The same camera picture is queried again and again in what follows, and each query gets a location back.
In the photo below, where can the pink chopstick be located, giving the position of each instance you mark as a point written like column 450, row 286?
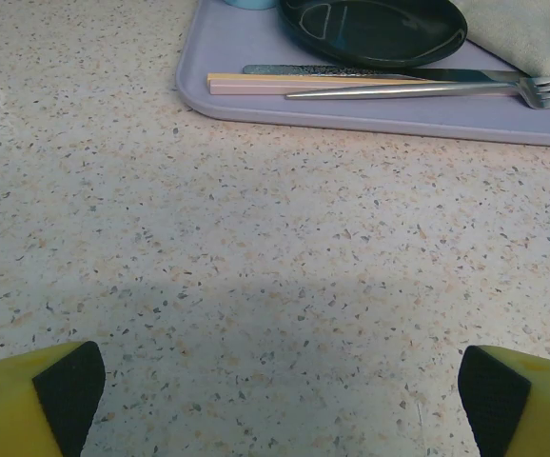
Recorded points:
column 246, row 88

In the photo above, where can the grey folded cloth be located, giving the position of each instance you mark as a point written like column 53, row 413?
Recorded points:
column 532, row 33

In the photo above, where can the silver fork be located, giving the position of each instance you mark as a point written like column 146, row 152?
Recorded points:
column 398, row 90

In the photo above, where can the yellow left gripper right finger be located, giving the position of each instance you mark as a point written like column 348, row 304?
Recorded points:
column 541, row 409

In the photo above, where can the black round plate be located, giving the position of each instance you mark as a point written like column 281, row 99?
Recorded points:
column 375, row 28

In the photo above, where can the light blue mug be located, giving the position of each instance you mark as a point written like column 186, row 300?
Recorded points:
column 251, row 4

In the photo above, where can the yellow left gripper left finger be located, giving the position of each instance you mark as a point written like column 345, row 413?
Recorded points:
column 4, row 409

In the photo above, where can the lilac serving tray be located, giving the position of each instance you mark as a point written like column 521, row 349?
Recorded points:
column 351, row 119

